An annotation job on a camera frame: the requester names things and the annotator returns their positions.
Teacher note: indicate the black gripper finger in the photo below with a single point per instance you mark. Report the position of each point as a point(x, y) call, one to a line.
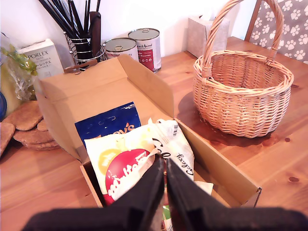
point(144, 192)
point(185, 192)

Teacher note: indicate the white Galaxy egg bag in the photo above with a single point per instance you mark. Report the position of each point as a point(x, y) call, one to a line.
point(178, 146)

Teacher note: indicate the red white Maltesers bag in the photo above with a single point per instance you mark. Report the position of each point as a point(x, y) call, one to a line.
point(113, 156)

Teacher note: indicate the dark blue egg bag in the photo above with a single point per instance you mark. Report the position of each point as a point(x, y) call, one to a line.
point(108, 122)

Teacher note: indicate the woven wicker basket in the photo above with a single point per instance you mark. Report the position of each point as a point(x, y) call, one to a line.
point(240, 108)

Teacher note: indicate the brown cardboard box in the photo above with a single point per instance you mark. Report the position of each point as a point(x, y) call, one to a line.
point(101, 81)

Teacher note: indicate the grey tissue box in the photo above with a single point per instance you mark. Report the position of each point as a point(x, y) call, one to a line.
point(199, 36)

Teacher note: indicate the white Porlex box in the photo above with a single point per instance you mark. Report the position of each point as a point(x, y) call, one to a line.
point(41, 60)

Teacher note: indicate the red label tin can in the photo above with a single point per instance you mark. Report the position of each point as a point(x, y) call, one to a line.
point(149, 53)

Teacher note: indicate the white label tin can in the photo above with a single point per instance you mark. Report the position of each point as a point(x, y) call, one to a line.
point(120, 47)

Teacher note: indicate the blue round object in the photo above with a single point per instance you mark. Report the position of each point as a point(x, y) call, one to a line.
point(2, 106)

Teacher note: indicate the black thin stick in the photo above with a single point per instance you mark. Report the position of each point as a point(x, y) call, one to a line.
point(86, 16)
point(75, 14)
point(55, 17)
point(60, 14)
point(97, 6)

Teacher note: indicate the paw print chair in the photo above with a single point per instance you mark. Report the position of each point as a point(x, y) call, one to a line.
point(288, 29)

